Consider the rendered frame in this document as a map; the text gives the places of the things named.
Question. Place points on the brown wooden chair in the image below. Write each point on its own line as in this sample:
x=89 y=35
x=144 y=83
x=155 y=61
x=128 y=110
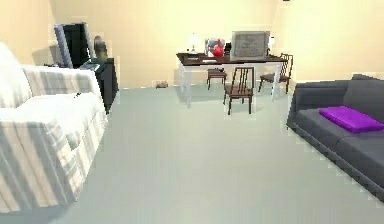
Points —
x=240 y=90
x=278 y=77
x=216 y=74

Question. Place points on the small grey brown floor object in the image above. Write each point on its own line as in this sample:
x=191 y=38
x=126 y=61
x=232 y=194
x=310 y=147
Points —
x=161 y=84

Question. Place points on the white flat item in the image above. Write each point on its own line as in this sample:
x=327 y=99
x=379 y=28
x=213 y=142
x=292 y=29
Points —
x=209 y=61

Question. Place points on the dark top white leg table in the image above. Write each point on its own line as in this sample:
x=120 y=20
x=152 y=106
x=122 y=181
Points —
x=213 y=61

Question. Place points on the red round object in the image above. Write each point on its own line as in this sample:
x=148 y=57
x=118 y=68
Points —
x=218 y=50

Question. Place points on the white table lamp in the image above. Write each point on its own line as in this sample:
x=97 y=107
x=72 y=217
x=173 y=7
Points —
x=193 y=43

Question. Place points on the grey box television set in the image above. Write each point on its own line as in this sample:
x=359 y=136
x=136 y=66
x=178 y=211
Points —
x=249 y=45

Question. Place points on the black television cabinet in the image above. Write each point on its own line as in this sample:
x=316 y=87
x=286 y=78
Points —
x=108 y=83

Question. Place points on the grey brown vase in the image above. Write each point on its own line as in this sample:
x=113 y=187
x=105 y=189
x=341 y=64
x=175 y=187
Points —
x=100 y=49

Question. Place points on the black flat television set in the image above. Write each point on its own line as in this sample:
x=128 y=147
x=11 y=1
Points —
x=74 y=45

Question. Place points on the white striped sofa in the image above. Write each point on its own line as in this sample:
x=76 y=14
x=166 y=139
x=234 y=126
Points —
x=50 y=133

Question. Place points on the purple cushion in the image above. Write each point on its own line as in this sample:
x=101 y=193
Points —
x=351 y=118

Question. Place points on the dark grey sofa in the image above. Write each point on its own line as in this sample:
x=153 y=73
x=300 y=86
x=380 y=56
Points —
x=350 y=150

